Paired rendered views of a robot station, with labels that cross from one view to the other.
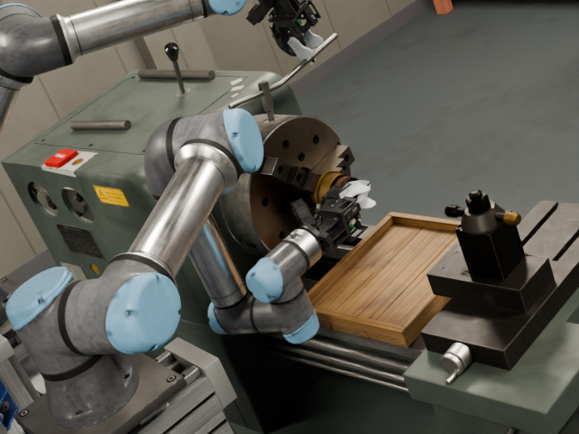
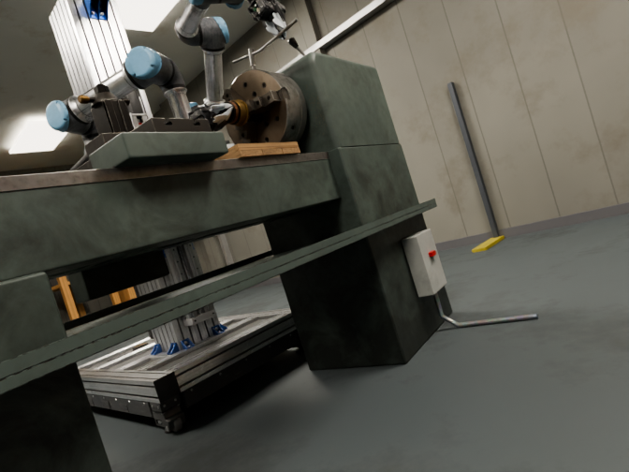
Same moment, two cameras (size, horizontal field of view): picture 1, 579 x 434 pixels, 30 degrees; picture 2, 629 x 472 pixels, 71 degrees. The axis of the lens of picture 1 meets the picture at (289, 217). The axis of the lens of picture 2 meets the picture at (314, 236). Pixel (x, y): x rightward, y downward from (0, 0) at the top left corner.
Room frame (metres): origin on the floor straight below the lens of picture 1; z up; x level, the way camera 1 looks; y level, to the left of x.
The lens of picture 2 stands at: (1.68, -1.67, 0.61)
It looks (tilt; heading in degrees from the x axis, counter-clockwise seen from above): 1 degrees down; 73
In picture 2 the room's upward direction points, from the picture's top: 18 degrees counter-clockwise
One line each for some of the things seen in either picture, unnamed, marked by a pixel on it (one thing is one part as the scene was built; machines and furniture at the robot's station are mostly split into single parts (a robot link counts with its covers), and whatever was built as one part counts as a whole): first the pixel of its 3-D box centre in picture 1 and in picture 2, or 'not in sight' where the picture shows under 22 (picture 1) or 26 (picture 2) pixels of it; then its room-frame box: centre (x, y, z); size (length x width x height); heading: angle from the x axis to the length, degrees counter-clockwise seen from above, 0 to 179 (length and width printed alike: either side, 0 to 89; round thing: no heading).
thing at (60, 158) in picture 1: (62, 159); not in sight; (2.35, 0.43, 1.26); 0.06 x 0.06 x 0.02; 37
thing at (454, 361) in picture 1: (452, 363); not in sight; (1.50, -0.16, 0.95); 0.07 x 0.04 x 0.04; 127
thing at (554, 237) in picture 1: (526, 278); (137, 155); (1.65, -0.36, 0.95); 0.43 x 0.18 x 0.04; 127
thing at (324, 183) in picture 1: (335, 193); (235, 112); (2.01, -0.11, 1.08); 0.09 x 0.09 x 0.09; 37
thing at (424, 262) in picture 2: not in sight; (469, 274); (2.76, -0.08, 0.22); 0.42 x 0.18 x 0.44; 127
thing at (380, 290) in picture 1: (398, 274); (233, 167); (1.94, -0.17, 0.89); 0.36 x 0.30 x 0.04; 127
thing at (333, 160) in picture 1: (335, 164); (266, 101); (2.13, -0.14, 1.09); 0.12 x 0.11 x 0.05; 127
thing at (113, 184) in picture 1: (169, 184); (316, 122); (2.44, 0.24, 1.06); 0.59 x 0.48 x 0.39; 37
